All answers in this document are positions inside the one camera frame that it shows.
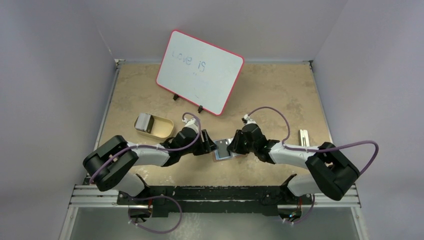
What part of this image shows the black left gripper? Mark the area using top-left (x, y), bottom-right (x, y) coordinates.
top-left (180, 129), bottom-right (217, 156)

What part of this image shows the dark credit card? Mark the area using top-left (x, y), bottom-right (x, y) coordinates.
top-left (214, 139), bottom-right (231, 159)

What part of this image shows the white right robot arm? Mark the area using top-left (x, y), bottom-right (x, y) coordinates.
top-left (227, 123), bottom-right (360, 204)

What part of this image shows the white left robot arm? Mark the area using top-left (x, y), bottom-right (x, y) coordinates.
top-left (82, 127), bottom-right (218, 205)

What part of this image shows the cream oval tray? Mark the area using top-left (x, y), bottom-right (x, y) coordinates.
top-left (133, 114), bottom-right (175, 140)

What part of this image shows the pink framed whiteboard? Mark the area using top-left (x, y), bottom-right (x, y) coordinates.
top-left (156, 30), bottom-right (245, 116)

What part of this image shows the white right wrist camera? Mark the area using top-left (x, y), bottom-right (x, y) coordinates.
top-left (241, 114), bottom-right (256, 126)

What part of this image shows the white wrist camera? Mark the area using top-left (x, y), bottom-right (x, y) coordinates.
top-left (241, 114), bottom-right (256, 126)
top-left (182, 117), bottom-right (200, 133)

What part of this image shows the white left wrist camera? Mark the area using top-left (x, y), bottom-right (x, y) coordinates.
top-left (182, 117), bottom-right (200, 133)

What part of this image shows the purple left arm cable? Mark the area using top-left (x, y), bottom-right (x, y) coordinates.
top-left (88, 112), bottom-right (202, 185)

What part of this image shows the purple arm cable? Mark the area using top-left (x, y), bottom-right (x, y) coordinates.
top-left (88, 112), bottom-right (202, 185)
top-left (247, 106), bottom-right (380, 176)

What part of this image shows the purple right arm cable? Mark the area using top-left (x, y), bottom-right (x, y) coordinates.
top-left (247, 106), bottom-right (380, 176)

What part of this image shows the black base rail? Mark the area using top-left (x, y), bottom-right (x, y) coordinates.
top-left (117, 181), bottom-right (313, 221)

